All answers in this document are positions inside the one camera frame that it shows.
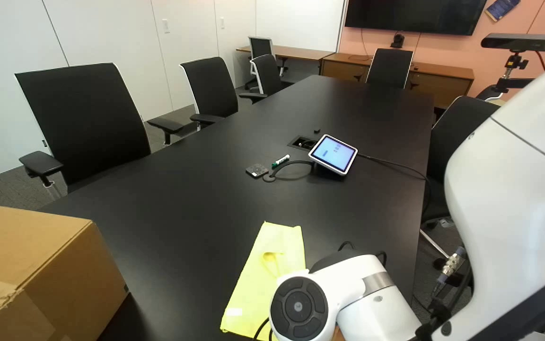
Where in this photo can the yellow cloth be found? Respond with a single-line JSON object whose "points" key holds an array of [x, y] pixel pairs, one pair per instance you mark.
{"points": [[278, 251]]}

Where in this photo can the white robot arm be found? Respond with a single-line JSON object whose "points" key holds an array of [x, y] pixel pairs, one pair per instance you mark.
{"points": [[494, 190]]}

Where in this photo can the green white marker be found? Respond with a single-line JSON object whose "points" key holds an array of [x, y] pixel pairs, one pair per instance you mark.
{"points": [[280, 160]]}

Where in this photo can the small black phone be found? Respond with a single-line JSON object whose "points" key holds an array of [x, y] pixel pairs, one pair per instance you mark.
{"points": [[257, 171]]}

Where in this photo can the tablet on stand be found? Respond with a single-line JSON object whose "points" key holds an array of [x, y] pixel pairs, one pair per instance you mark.
{"points": [[333, 154]]}

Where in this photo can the office chair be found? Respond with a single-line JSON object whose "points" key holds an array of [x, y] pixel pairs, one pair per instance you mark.
{"points": [[267, 78], [263, 46]]}

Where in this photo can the far left office chair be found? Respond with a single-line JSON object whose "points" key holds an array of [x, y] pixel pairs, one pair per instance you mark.
{"points": [[263, 46]]}

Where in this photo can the far end black chair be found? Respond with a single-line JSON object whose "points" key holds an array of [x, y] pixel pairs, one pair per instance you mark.
{"points": [[390, 67]]}

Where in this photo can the near left black chair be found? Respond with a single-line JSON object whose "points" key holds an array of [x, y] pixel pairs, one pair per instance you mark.
{"points": [[87, 118]]}

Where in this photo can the right white-framed chair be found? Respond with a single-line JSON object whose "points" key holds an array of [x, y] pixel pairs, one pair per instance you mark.
{"points": [[446, 133]]}

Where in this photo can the cardboard box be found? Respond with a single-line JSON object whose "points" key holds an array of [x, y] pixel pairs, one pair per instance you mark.
{"points": [[57, 279]]}

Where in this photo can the wall television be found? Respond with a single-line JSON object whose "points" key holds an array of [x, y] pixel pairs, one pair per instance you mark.
{"points": [[416, 16]]}

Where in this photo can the black camera on stand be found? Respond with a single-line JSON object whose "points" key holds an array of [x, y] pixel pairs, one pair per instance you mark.
{"points": [[515, 42]]}

